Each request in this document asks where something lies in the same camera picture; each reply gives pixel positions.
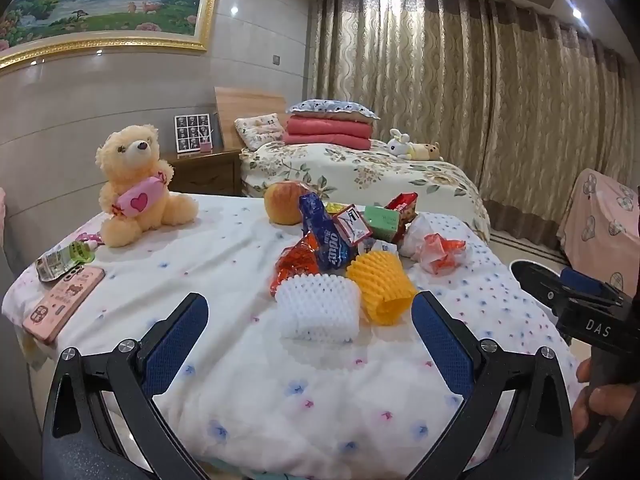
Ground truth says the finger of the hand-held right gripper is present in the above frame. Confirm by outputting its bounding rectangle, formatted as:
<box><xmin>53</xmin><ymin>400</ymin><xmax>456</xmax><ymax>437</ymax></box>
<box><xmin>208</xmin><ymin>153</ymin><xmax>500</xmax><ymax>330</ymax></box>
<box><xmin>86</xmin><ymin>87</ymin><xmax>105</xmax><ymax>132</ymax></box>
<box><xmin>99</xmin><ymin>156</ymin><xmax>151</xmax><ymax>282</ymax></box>
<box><xmin>510</xmin><ymin>259</ymin><xmax>568</xmax><ymax>315</ymax></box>
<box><xmin>560</xmin><ymin>267</ymin><xmax>630</xmax><ymax>302</ymax></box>

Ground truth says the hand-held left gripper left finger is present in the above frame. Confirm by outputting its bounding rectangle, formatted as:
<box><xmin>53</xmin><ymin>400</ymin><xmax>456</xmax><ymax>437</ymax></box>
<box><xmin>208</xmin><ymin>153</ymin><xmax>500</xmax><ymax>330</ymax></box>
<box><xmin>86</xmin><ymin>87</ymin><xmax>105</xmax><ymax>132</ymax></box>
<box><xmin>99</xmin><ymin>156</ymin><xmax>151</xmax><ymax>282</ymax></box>
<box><xmin>42</xmin><ymin>292</ymin><xmax>211</xmax><ymax>480</ymax></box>

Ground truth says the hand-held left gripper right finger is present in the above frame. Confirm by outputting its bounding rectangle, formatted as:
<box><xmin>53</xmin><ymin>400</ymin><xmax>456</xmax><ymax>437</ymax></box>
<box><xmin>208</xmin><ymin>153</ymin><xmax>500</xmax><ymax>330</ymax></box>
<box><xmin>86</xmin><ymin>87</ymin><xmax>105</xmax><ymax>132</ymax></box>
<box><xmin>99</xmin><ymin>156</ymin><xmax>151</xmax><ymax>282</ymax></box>
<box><xmin>405</xmin><ymin>290</ymin><xmax>576</xmax><ymax>480</ymax></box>

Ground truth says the yellow foam fruit net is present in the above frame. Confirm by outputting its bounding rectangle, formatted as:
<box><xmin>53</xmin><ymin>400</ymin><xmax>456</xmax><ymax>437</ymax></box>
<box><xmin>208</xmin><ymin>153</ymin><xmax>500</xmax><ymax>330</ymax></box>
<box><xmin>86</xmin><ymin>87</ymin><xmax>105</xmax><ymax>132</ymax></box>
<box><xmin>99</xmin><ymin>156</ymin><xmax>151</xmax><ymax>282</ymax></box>
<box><xmin>346</xmin><ymin>250</ymin><xmax>418</xmax><ymax>326</ymax></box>

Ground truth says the orange red wrapper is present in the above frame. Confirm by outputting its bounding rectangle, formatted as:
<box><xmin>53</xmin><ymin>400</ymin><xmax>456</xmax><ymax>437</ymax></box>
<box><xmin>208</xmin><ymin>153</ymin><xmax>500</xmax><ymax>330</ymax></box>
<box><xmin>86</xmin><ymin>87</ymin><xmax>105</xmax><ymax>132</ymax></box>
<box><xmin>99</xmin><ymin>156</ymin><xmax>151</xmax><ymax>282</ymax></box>
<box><xmin>417</xmin><ymin>232</ymin><xmax>468</xmax><ymax>276</ymax></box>

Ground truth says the white plastic bag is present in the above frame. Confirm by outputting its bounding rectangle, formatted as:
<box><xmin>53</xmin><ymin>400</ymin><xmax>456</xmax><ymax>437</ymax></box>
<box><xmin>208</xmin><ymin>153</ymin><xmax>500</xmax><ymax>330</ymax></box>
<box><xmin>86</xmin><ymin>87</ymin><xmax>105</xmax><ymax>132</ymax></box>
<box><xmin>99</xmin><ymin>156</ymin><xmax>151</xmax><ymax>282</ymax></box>
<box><xmin>398</xmin><ymin>211</ymin><xmax>471</xmax><ymax>266</ymax></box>

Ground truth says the white printed packet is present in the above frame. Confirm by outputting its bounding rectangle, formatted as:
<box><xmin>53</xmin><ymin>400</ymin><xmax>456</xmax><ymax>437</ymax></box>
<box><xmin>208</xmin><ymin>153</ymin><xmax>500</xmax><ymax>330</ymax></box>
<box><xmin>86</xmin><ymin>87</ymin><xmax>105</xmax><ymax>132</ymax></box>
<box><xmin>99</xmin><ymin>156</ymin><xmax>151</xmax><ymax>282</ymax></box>
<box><xmin>361</xmin><ymin>237</ymin><xmax>399</xmax><ymax>260</ymax></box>

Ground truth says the white foam fruit net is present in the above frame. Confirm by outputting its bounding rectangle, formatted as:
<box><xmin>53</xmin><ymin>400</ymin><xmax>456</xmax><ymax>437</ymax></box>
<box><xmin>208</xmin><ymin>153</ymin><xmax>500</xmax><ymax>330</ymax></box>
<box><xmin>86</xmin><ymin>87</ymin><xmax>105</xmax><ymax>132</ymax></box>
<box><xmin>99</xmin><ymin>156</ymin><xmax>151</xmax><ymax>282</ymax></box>
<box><xmin>275</xmin><ymin>274</ymin><xmax>362</xmax><ymax>345</ymax></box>

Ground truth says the green milk carton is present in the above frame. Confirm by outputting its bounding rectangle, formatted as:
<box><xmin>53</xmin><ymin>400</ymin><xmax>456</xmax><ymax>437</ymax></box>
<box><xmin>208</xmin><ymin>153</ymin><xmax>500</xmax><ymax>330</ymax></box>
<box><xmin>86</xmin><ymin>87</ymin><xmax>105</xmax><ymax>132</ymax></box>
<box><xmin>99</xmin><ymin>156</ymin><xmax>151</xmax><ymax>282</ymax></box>
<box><xmin>363</xmin><ymin>204</ymin><xmax>402</xmax><ymax>242</ymax></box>

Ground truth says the orange snack bag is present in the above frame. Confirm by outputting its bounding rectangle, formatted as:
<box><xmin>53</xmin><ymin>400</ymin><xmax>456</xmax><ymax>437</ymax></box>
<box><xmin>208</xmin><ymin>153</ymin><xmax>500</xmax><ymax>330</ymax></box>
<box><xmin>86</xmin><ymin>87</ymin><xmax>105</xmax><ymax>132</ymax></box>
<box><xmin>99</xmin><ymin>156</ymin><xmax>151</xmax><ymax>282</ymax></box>
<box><xmin>270</xmin><ymin>232</ymin><xmax>321</xmax><ymax>301</ymax></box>

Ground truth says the red snack bag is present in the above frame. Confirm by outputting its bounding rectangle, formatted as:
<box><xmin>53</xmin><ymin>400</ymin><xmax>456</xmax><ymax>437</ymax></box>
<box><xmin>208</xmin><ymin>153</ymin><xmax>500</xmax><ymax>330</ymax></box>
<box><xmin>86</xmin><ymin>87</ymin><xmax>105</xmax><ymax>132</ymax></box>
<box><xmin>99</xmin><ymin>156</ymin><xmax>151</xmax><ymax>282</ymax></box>
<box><xmin>384</xmin><ymin>192</ymin><xmax>420</xmax><ymax>243</ymax></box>

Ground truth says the blue snack wrapper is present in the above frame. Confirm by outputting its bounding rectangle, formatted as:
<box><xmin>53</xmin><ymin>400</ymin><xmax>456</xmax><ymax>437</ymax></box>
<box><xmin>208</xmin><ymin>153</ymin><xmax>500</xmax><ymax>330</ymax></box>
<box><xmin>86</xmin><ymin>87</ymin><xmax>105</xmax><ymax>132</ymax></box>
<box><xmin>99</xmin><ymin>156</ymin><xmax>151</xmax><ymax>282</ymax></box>
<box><xmin>299</xmin><ymin>192</ymin><xmax>358</xmax><ymax>271</ymax></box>

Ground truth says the small red white carton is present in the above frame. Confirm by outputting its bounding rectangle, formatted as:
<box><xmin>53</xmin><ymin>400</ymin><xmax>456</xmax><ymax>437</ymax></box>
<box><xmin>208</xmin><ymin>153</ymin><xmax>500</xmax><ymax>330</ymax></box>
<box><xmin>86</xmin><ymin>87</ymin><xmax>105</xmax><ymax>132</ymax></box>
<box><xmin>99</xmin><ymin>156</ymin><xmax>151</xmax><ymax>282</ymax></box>
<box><xmin>332</xmin><ymin>204</ymin><xmax>373</xmax><ymax>247</ymax></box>

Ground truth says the person's right hand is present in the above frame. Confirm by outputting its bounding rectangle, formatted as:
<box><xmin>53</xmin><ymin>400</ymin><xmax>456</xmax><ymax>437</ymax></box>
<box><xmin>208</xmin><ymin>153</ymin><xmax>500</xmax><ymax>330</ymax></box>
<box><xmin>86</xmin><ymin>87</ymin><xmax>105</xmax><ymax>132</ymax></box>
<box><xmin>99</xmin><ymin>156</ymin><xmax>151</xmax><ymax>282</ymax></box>
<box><xmin>572</xmin><ymin>360</ymin><xmax>640</xmax><ymax>436</ymax></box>

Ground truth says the pink printed cloth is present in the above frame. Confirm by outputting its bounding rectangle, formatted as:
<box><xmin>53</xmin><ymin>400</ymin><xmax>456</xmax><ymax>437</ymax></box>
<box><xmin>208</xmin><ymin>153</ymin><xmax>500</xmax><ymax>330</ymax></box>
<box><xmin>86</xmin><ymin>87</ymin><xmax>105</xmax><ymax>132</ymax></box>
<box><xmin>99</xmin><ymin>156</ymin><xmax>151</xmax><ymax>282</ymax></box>
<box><xmin>556</xmin><ymin>167</ymin><xmax>640</xmax><ymax>293</ymax></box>

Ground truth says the white flower print bedsheet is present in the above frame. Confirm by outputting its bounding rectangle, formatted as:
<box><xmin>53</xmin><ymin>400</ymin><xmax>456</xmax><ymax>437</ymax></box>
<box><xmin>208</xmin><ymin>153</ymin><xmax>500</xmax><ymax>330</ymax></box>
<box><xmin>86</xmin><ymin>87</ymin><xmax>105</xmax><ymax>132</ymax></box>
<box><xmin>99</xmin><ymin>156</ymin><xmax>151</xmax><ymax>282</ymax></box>
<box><xmin>2</xmin><ymin>192</ymin><xmax>596</xmax><ymax>480</ymax></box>

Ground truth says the pink cased phone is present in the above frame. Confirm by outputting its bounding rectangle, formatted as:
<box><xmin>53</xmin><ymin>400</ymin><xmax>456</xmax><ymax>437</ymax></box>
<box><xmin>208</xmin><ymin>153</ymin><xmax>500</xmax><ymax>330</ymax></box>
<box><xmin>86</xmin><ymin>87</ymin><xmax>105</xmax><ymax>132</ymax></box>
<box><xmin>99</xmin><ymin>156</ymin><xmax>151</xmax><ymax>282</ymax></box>
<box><xmin>22</xmin><ymin>266</ymin><xmax>106</xmax><ymax>346</ymax></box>

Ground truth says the green drink pouch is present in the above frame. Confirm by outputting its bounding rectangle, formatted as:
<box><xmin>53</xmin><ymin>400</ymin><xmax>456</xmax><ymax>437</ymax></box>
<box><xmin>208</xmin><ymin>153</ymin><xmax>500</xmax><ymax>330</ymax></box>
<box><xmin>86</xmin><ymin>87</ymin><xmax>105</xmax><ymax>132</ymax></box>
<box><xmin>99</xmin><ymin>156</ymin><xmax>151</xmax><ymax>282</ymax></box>
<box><xmin>36</xmin><ymin>241</ymin><xmax>96</xmax><ymax>282</ymax></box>

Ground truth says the wooden nightstand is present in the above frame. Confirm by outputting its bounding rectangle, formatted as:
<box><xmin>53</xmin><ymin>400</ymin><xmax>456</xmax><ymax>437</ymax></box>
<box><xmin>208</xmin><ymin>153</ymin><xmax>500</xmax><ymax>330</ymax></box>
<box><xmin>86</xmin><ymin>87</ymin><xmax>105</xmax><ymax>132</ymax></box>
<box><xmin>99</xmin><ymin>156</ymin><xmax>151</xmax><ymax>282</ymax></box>
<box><xmin>160</xmin><ymin>149</ymin><xmax>246</xmax><ymax>198</ymax></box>

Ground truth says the red apple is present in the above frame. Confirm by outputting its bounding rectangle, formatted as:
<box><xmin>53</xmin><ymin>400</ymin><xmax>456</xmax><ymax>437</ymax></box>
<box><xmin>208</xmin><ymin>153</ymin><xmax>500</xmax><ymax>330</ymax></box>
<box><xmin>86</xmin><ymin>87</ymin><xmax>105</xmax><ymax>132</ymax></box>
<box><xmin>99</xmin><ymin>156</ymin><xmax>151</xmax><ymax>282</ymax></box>
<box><xmin>263</xmin><ymin>181</ymin><xmax>313</xmax><ymax>226</ymax></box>

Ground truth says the yellow plush toy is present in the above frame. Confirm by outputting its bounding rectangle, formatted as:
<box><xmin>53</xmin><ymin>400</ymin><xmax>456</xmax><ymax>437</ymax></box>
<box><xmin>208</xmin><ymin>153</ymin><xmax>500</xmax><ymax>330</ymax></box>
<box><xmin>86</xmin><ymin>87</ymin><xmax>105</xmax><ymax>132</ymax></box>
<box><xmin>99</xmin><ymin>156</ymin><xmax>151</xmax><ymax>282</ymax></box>
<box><xmin>407</xmin><ymin>142</ymin><xmax>444</xmax><ymax>162</ymax></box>

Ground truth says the beige patterned curtain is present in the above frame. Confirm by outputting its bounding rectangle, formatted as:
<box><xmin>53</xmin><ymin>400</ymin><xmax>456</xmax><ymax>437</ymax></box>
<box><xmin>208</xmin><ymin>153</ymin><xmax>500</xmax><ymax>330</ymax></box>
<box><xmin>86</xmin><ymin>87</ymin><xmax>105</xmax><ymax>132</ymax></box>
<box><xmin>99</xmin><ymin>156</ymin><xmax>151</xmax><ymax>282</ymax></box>
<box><xmin>307</xmin><ymin>0</ymin><xmax>640</xmax><ymax>261</ymax></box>

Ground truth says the cream teddy bear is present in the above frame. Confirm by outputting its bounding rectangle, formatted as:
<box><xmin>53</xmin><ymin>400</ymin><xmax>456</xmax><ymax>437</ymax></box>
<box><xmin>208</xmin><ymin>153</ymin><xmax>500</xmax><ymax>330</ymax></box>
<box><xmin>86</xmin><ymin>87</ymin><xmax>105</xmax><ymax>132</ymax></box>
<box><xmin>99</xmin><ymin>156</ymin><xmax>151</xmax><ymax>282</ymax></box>
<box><xmin>96</xmin><ymin>124</ymin><xmax>200</xmax><ymax>249</ymax></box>

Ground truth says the white rabbit plush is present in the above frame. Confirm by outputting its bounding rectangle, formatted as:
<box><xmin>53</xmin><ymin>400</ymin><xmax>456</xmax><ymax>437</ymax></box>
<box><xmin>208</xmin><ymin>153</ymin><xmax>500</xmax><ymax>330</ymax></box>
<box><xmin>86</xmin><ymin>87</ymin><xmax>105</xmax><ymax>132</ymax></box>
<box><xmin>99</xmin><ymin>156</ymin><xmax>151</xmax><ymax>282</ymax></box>
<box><xmin>387</xmin><ymin>129</ymin><xmax>416</xmax><ymax>161</ymax></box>

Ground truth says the floral quilt bed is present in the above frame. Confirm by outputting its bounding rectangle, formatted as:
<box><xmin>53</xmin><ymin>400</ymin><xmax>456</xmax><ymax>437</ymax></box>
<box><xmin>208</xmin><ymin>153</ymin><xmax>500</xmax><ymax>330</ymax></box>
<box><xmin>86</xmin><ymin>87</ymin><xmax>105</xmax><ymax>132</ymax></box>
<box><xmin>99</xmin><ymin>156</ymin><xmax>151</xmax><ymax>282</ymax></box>
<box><xmin>239</xmin><ymin>139</ymin><xmax>493</xmax><ymax>243</ymax></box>

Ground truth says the floral print pillow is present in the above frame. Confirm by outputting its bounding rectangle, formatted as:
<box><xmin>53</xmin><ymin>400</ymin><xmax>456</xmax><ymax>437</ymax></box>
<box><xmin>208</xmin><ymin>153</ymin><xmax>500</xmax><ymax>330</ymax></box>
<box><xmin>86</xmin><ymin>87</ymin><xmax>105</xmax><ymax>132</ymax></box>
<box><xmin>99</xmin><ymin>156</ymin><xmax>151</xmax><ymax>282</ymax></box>
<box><xmin>235</xmin><ymin>113</ymin><xmax>286</xmax><ymax>152</ymax></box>

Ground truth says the folded red blanket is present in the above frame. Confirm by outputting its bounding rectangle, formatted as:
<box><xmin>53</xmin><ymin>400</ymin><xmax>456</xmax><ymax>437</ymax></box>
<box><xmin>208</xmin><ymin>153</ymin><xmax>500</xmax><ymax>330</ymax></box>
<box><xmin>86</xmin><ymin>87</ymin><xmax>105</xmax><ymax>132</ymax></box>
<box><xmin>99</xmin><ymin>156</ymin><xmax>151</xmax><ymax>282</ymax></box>
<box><xmin>282</xmin><ymin>115</ymin><xmax>373</xmax><ymax>152</ymax></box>

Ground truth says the wooden headboard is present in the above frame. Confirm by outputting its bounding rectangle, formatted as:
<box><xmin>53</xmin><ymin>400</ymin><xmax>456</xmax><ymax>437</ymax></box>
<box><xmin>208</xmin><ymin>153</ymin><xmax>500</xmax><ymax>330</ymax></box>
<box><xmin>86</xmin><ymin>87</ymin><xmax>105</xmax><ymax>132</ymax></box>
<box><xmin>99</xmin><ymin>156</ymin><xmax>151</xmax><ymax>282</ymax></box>
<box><xmin>215</xmin><ymin>86</ymin><xmax>287</xmax><ymax>151</ymax></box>

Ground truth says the blue patterned pillow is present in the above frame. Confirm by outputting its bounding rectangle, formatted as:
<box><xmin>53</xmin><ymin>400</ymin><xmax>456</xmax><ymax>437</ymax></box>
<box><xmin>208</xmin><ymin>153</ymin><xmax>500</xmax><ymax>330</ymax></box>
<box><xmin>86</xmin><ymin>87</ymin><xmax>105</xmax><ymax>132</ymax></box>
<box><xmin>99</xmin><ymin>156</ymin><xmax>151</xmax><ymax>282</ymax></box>
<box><xmin>286</xmin><ymin>99</ymin><xmax>381</xmax><ymax>123</ymax></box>

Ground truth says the gold framed landscape painting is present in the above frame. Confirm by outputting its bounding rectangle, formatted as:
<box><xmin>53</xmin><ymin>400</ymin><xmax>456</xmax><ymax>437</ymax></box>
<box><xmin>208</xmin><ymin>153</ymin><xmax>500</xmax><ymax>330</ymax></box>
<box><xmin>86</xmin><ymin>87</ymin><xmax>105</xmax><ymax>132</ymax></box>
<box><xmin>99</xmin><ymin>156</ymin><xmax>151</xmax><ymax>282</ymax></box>
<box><xmin>0</xmin><ymin>0</ymin><xmax>226</xmax><ymax>71</ymax></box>

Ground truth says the black and white photo frame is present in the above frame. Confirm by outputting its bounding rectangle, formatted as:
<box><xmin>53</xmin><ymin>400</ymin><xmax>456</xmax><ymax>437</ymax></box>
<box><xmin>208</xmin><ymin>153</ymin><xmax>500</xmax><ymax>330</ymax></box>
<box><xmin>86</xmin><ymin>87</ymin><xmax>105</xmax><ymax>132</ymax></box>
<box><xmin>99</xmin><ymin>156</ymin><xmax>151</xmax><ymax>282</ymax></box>
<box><xmin>174</xmin><ymin>113</ymin><xmax>213</xmax><ymax>154</ymax></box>

